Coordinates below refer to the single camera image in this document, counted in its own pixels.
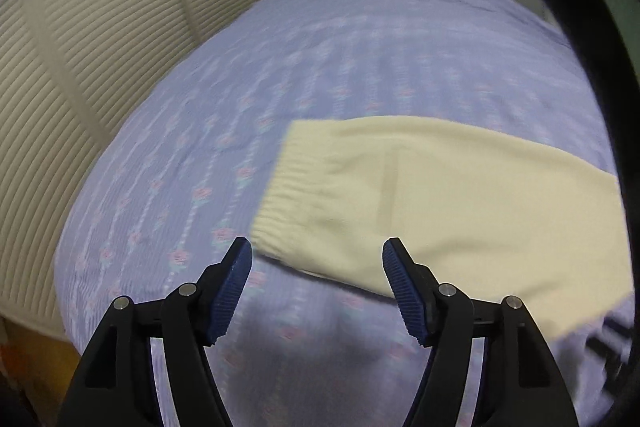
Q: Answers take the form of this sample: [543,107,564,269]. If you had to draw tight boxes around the white louvred wardrobe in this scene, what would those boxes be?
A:
[0,0,271,338]

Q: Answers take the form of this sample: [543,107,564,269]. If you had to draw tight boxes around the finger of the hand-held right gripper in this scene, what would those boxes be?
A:
[586,314,632,388]

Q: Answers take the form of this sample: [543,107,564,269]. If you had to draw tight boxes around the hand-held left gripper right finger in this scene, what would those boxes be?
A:
[381,237,581,427]

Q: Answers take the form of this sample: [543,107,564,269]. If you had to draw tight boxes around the cream pants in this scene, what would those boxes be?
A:
[248,116,632,340]

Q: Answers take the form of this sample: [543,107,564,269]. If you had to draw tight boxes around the purple floral duvet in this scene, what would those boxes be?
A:
[52,0,626,427]

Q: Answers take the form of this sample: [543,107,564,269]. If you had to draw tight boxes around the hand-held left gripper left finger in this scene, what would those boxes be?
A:
[56,237,253,427]

